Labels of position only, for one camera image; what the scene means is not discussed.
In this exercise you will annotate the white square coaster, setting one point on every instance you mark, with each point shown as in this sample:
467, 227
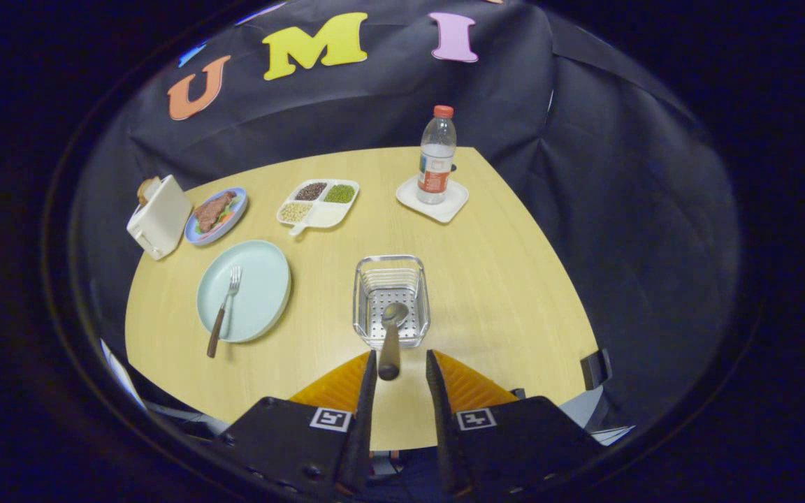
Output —
453, 202

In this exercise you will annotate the white toaster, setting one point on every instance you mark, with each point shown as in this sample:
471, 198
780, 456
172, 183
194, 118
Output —
161, 220

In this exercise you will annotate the white divided bean dish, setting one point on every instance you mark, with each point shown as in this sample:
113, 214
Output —
318, 209

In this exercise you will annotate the red-capped water bottle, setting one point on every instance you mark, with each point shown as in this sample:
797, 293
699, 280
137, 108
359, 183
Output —
436, 157

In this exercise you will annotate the blue plate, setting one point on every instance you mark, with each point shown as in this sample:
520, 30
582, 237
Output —
235, 216

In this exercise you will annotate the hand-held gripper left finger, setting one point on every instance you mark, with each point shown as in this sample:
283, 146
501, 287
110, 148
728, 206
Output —
367, 419

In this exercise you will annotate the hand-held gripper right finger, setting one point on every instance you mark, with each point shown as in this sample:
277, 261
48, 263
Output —
437, 419

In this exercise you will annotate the brown steak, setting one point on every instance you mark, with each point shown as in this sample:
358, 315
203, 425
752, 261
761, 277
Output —
212, 212

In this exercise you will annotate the black backdrop cloth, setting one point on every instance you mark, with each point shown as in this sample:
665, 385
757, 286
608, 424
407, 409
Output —
584, 209

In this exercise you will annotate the brown bread slice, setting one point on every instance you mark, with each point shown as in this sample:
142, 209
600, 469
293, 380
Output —
147, 190

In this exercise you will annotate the black table clamp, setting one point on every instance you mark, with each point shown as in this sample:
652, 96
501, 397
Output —
595, 369

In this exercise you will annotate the pale green plate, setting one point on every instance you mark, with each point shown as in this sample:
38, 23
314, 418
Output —
259, 293

